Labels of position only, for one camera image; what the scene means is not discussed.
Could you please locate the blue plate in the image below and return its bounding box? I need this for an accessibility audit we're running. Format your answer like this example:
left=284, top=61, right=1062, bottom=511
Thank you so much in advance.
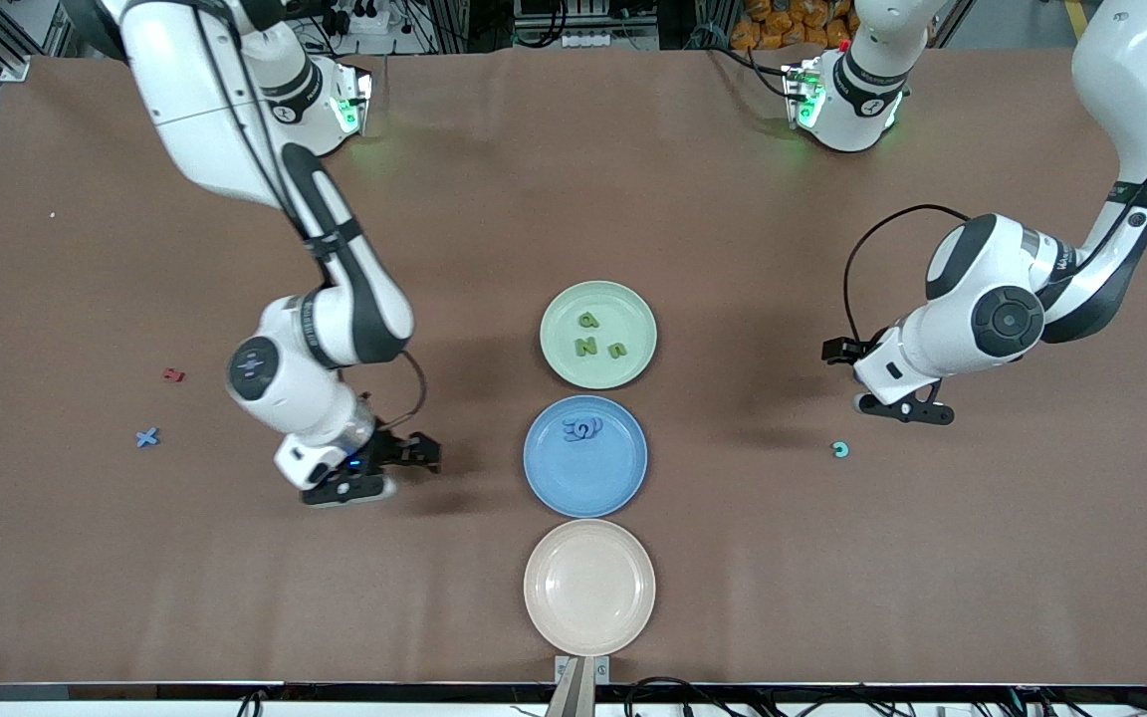
left=523, top=395, right=649, bottom=519

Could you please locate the beige plate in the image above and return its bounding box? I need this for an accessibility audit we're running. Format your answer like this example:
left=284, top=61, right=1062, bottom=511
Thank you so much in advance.
left=523, top=518, right=657, bottom=657

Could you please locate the light green plate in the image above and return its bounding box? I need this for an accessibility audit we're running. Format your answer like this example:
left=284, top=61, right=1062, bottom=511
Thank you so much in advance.
left=540, top=280, right=658, bottom=390

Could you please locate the brown table cover sheet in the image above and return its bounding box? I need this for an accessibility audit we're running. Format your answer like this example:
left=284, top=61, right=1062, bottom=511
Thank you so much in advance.
left=0, top=45, right=1147, bottom=688

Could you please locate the orange packets pile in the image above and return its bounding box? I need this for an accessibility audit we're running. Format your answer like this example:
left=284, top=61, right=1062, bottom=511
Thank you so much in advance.
left=730, top=0, right=858, bottom=51

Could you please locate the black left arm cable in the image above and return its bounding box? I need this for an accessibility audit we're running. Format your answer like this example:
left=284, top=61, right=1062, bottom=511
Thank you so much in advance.
left=842, top=100, right=1147, bottom=342

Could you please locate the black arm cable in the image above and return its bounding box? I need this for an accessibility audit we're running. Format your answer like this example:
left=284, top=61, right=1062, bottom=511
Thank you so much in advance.
left=842, top=100, right=1147, bottom=342
left=200, top=0, right=428, bottom=434

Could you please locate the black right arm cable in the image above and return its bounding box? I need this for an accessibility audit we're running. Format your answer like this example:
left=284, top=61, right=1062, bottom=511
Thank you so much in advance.
left=200, top=0, right=428, bottom=434

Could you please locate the black table edge rail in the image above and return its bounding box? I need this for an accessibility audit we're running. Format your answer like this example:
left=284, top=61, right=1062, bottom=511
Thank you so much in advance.
left=0, top=682, right=1147, bottom=706

